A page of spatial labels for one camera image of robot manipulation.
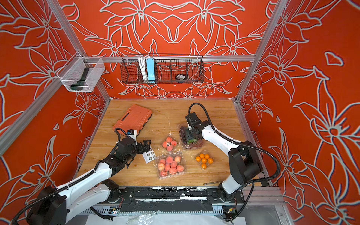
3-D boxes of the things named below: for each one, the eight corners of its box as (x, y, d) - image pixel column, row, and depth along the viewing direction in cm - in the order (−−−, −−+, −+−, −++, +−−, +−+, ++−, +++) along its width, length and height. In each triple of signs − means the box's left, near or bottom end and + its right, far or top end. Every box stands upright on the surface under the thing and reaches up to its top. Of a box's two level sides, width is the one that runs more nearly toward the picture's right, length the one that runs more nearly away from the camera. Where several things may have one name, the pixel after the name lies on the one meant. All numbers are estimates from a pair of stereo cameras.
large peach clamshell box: (159, 180, 79) (158, 178, 75) (157, 160, 87) (155, 156, 83) (187, 173, 82) (187, 170, 78) (182, 154, 90) (182, 151, 85)
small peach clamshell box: (160, 147, 93) (159, 144, 90) (168, 136, 98) (167, 134, 96) (172, 154, 90) (172, 152, 87) (180, 143, 95) (180, 141, 92)
